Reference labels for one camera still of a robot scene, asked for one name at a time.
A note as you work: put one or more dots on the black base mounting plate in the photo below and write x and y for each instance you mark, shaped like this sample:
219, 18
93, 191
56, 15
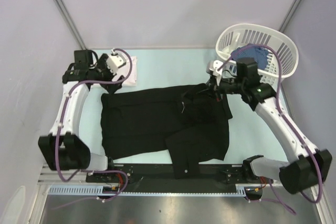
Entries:
160, 180

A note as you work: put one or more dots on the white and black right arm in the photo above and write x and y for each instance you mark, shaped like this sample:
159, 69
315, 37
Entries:
306, 165

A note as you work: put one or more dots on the blue crumpled shirt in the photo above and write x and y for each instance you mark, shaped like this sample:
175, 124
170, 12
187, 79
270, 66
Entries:
258, 53

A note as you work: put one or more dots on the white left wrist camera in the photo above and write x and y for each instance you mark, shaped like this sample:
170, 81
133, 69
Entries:
114, 61

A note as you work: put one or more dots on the white slotted cable duct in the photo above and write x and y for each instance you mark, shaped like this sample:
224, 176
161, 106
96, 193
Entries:
92, 190

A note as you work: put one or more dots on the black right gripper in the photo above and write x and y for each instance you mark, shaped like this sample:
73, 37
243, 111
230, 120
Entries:
214, 88

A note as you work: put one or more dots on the black long sleeve shirt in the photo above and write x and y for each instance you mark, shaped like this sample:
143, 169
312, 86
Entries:
190, 122

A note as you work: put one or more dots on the white plastic laundry basket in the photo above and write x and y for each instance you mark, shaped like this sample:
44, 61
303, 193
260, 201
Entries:
270, 48

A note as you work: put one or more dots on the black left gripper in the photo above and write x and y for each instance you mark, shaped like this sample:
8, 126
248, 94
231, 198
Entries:
111, 88

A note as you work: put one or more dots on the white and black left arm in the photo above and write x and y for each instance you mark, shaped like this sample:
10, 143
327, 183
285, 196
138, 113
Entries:
62, 148

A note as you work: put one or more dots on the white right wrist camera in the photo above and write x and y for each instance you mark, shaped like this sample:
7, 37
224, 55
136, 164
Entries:
215, 70

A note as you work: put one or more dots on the folded white shirt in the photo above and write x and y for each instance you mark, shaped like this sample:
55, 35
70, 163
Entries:
129, 70

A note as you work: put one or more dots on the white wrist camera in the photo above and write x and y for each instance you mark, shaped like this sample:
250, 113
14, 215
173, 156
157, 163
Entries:
114, 61
215, 70

